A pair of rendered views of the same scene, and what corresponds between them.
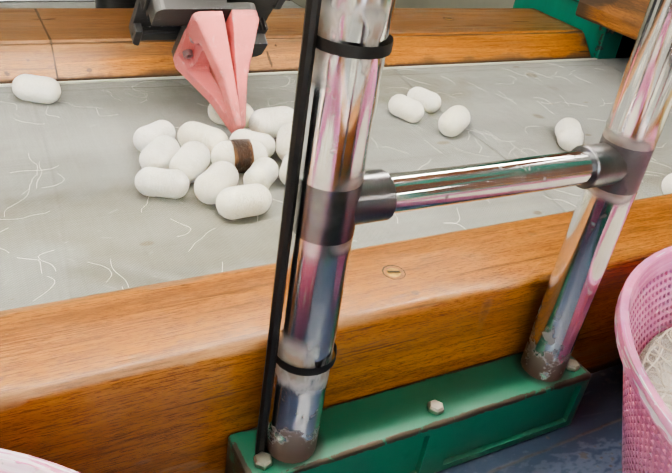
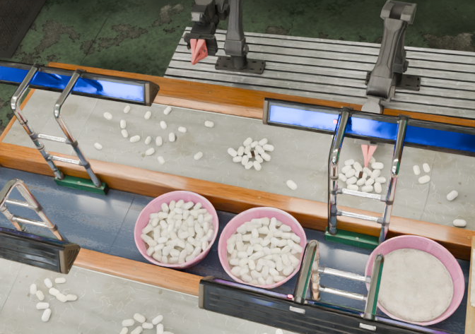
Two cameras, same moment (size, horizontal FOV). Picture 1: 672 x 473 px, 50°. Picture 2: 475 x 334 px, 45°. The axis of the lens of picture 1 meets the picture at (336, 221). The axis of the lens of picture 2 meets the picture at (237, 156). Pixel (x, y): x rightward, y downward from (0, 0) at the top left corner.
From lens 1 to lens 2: 1.50 m
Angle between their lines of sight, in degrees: 47
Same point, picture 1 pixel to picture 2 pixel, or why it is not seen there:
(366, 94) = (333, 206)
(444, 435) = (357, 242)
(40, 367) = (303, 210)
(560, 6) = not seen: outside the picture
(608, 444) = not seen: hidden behind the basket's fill
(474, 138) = (427, 185)
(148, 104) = (358, 147)
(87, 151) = not seen: hidden behind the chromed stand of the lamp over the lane
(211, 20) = (364, 147)
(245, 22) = (372, 148)
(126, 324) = (316, 207)
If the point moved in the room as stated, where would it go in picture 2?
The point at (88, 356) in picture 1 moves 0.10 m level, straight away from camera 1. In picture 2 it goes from (309, 210) to (321, 185)
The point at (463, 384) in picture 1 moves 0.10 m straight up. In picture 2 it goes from (365, 237) to (367, 221)
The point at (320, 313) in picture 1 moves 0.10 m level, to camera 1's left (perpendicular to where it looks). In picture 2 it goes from (331, 221) to (307, 201)
